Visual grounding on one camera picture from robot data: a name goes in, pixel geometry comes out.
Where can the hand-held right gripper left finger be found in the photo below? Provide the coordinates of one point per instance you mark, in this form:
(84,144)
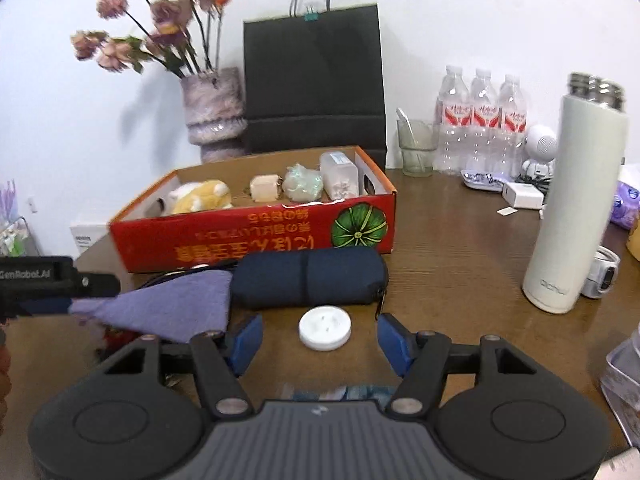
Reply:
(246,345)

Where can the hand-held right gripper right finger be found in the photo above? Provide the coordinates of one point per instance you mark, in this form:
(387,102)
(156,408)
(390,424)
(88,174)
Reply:
(392,345)

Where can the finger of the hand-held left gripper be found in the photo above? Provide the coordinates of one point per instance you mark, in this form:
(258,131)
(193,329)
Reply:
(97,284)
(47,306)

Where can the purple cloth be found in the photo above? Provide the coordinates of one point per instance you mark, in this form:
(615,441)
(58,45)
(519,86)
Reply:
(165,305)

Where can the white round lid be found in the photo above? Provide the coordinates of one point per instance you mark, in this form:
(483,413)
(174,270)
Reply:
(324,327)

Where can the navy fabric pouch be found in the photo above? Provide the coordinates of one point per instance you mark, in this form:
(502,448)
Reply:
(310,277)

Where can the red and orange cardboard box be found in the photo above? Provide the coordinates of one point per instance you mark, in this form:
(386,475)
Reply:
(225,247)

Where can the wooden desktop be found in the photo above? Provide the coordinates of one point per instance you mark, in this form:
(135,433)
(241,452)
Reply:
(450,260)

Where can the white appliance box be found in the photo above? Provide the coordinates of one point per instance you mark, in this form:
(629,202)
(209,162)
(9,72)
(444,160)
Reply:
(87,237)

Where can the blue patterned packet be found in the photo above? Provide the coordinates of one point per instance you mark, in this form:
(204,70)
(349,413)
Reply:
(360,391)

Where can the red and green artificial flower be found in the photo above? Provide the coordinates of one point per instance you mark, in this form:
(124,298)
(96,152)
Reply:
(117,339)

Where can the yellow and white plush toy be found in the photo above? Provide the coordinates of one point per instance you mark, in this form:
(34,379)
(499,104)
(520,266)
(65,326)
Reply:
(200,197)

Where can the beige cube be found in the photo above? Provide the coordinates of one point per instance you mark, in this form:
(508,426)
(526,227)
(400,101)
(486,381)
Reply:
(264,189)

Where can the crumpled clear plastic bag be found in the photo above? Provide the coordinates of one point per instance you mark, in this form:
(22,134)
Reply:
(302,184)

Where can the small white card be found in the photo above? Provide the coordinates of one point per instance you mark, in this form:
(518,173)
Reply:
(506,211)

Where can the white plastic container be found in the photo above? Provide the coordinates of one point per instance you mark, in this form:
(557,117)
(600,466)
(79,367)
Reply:
(339,175)

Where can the blue patterned tray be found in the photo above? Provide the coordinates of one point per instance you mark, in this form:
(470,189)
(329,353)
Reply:
(480,180)

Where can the glass cup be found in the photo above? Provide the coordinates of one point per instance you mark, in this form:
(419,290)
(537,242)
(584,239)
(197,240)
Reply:
(417,155)

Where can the white charger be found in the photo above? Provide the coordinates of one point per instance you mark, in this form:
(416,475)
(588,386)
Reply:
(522,195)

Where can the fuzzy purple vase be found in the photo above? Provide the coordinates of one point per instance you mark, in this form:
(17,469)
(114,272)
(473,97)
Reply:
(212,110)

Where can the white finger clip device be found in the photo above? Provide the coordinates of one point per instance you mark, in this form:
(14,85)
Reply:
(602,272)

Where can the pack of water bottles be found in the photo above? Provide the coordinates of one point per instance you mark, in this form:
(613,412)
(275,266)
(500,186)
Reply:
(454,125)

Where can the white thermos bottle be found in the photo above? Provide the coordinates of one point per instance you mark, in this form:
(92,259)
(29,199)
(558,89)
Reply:
(575,200)

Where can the clear plastic container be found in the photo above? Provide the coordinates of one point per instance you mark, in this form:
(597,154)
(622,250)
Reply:
(625,380)

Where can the clear water bottle red label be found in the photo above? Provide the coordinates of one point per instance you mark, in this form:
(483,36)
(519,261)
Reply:
(484,127)
(512,130)

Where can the yellow object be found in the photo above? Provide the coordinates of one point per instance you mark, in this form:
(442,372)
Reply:
(634,242)

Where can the purple tissue packet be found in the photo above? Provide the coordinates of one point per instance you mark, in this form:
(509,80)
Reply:
(627,200)

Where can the teal binder clip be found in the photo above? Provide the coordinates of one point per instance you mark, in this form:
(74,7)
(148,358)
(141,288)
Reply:
(311,14)

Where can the white robot-shaped camera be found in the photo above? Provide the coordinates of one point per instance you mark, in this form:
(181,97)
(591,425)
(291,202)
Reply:
(540,145)

